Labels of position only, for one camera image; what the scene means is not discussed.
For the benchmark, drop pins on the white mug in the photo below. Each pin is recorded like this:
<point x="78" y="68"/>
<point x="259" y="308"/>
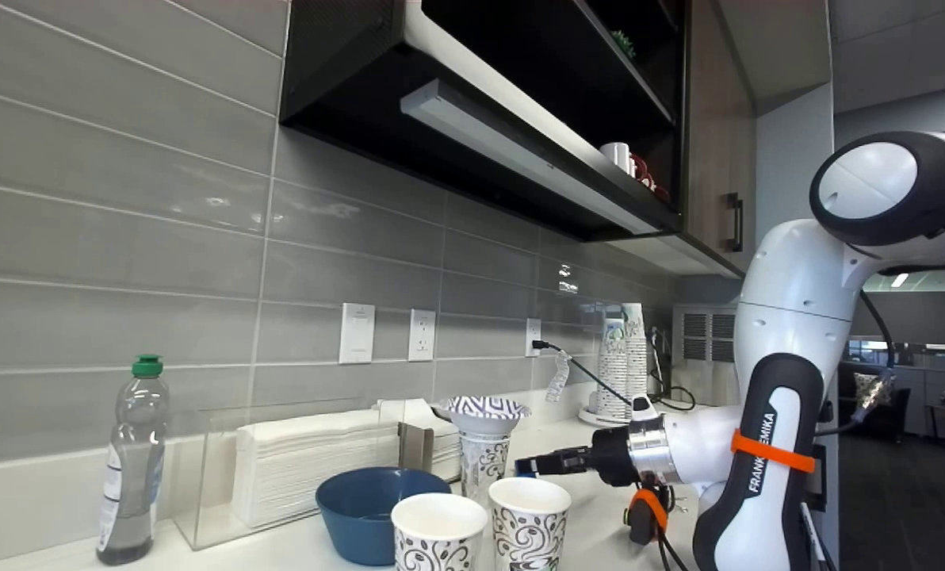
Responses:
<point x="620" y="157"/>

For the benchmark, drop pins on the black upper cabinet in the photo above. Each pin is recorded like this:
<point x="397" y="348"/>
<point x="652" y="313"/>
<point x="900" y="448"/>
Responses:
<point x="513" y="66"/>

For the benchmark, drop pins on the clear bottle with green cap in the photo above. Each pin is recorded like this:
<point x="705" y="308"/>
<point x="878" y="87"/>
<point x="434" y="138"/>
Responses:
<point x="130" y="464"/>

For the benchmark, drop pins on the patterned cup under paper bowl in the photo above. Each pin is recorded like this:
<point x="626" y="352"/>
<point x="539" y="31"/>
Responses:
<point x="483" y="464"/>

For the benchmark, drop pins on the white wall outlet with plug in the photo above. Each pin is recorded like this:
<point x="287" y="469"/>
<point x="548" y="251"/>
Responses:
<point x="534" y="331"/>

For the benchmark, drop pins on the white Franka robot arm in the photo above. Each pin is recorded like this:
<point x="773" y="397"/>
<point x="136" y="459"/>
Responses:
<point x="801" y="307"/>

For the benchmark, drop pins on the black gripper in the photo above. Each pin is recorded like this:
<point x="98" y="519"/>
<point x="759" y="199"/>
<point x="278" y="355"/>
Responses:
<point x="612" y="459"/>

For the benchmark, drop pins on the under cabinet light bar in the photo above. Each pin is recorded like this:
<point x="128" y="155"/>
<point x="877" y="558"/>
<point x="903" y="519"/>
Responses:
<point x="523" y="161"/>

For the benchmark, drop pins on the clear napkin holder with napkins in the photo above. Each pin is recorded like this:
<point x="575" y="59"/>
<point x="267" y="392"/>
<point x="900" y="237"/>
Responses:
<point x="283" y="464"/>

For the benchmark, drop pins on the white switch plate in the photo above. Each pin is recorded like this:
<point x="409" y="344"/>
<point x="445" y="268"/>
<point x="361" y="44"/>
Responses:
<point x="355" y="331"/>

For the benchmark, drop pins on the patterned paper bowl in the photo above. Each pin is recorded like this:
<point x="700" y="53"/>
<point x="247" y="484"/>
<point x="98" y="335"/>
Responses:
<point x="478" y="415"/>

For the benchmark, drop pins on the tall patterned cup stack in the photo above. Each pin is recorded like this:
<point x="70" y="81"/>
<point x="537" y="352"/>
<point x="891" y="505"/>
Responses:
<point x="621" y="361"/>

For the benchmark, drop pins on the blue bowl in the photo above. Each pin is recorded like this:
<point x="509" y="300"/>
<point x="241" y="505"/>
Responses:
<point x="361" y="513"/>

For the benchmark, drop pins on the black wrist camera orange bands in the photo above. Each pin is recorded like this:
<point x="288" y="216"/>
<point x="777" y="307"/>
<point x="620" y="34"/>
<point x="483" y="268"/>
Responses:
<point x="647" y="519"/>

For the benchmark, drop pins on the red mug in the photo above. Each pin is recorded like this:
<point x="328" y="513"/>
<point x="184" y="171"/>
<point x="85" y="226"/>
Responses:
<point x="647" y="179"/>

